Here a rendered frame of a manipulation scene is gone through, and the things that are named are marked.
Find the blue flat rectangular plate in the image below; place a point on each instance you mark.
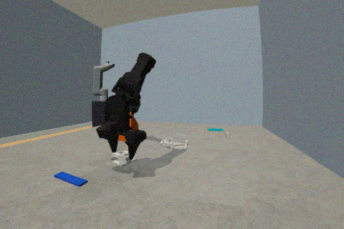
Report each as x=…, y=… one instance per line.
x=71, y=179

